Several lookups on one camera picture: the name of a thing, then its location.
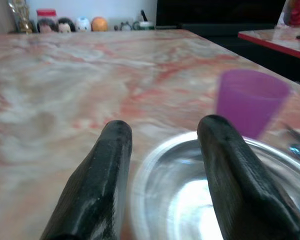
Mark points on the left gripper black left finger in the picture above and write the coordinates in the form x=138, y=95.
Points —
x=100, y=180

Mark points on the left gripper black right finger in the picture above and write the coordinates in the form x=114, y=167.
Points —
x=230, y=170

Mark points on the round stainless steel bowl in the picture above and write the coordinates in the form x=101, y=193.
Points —
x=170, y=190

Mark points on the purple plastic cup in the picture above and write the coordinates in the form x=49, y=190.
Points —
x=250, y=100

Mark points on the silver metal fork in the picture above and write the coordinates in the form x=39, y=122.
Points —
x=294, y=133

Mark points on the marble table with red edge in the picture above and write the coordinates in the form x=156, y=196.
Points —
x=277, y=41

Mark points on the small grey figure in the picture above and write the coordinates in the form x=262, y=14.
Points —
x=126, y=26

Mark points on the orange round figure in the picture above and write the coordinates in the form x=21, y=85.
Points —
x=99, y=24

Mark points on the white egg-shaped figure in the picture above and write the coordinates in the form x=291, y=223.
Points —
x=83, y=24

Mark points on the black-haired doll head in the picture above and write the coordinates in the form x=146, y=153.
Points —
x=47, y=25
x=65, y=25

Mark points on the green and white mug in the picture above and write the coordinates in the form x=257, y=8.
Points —
x=146, y=25

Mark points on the clear jar with red lid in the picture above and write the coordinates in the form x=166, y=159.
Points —
x=46, y=13

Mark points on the gold trophy figure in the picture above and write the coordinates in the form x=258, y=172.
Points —
x=22, y=17

